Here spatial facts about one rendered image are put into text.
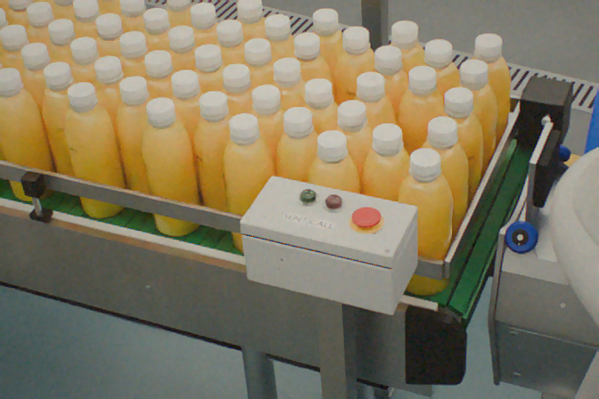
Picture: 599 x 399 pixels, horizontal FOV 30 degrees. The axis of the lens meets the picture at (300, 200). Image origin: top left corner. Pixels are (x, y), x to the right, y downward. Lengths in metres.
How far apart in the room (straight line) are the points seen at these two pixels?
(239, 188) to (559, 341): 0.50
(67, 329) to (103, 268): 1.13
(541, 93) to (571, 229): 0.66
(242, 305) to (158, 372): 1.08
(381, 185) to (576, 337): 0.35
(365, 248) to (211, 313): 0.44
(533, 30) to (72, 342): 1.91
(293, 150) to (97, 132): 0.30
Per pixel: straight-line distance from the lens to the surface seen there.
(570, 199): 1.16
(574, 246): 1.14
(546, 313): 1.61
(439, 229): 1.49
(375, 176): 1.51
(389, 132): 1.50
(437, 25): 3.93
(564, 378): 1.76
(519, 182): 1.79
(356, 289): 1.39
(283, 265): 1.41
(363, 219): 1.37
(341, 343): 1.52
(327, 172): 1.50
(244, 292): 1.66
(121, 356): 2.80
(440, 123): 1.52
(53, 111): 1.72
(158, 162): 1.61
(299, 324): 1.65
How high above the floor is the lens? 1.99
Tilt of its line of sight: 39 degrees down
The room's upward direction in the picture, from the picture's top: 5 degrees counter-clockwise
